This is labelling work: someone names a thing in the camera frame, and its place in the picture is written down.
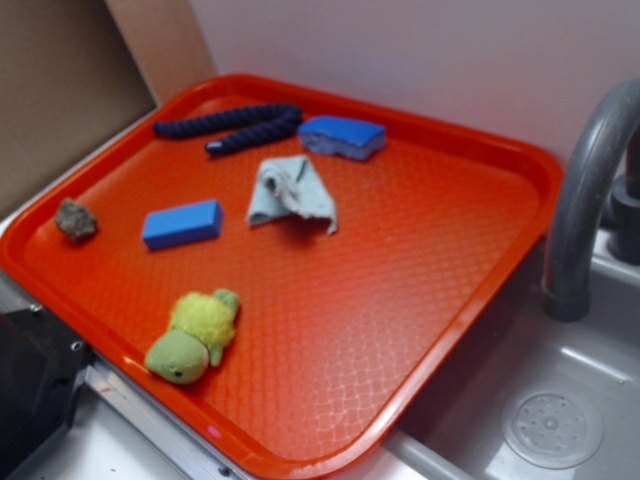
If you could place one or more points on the green yellow plush turtle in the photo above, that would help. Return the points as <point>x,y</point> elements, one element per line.
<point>200,328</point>

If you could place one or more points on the round sink drain cover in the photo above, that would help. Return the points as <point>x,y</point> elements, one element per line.
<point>552,428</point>

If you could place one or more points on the blue sponge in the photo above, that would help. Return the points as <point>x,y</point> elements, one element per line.
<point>350,138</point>

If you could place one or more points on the blue rectangular block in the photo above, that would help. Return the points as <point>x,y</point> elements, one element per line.
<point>183,224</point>

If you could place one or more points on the grey brown rock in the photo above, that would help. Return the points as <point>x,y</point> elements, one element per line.
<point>76,222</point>

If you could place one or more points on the orange plastic tray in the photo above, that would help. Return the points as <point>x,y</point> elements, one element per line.
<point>336,333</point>

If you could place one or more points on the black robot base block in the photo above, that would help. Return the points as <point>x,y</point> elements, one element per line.
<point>43,363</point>

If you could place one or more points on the grey curved faucet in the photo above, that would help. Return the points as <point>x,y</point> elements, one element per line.
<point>602,180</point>

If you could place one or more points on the grey plastic sink basin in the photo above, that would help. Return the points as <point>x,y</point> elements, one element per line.
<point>452,430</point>

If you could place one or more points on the light blue crumpled cloth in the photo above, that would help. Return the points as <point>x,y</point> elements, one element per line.
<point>287,186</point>

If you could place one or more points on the brown cardboard panel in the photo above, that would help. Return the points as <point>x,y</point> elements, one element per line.
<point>76,73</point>

